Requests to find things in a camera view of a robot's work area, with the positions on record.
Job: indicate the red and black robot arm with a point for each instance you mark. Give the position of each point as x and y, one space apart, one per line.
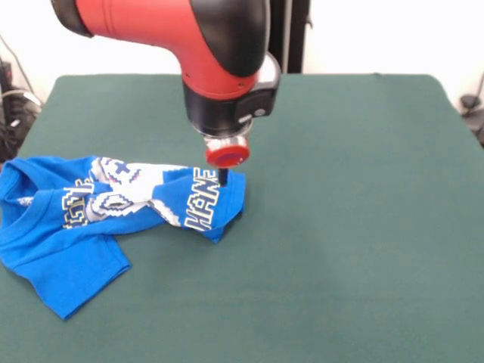
170 30

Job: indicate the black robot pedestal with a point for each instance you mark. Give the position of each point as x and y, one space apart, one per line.
291 38

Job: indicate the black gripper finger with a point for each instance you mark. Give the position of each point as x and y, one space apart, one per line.
223 177

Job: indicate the dark green table cloth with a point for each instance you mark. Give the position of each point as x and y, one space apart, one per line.
340 208

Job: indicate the blue printed t-shirt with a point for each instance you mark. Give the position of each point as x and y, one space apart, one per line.
56 257

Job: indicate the black chair base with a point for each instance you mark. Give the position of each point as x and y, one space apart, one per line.
470 101

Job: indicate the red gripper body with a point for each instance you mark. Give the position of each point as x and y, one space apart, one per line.
227 155

